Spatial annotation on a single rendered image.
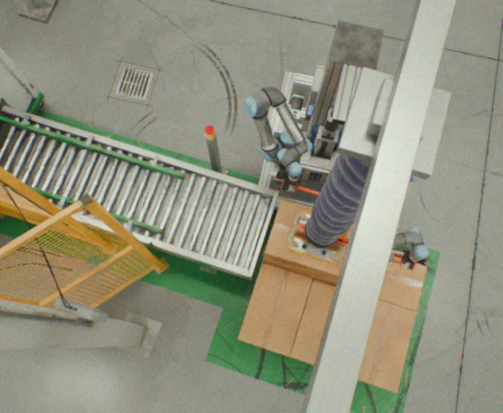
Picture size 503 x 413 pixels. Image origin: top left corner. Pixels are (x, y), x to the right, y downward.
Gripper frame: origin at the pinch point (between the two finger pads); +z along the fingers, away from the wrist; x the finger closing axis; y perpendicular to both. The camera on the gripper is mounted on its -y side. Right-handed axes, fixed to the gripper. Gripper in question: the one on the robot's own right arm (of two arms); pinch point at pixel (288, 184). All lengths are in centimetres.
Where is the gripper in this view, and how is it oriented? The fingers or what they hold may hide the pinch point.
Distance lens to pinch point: 346.0
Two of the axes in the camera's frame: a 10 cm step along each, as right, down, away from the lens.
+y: 9.5, 3.1, -0.8
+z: 0.0, 2.6, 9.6
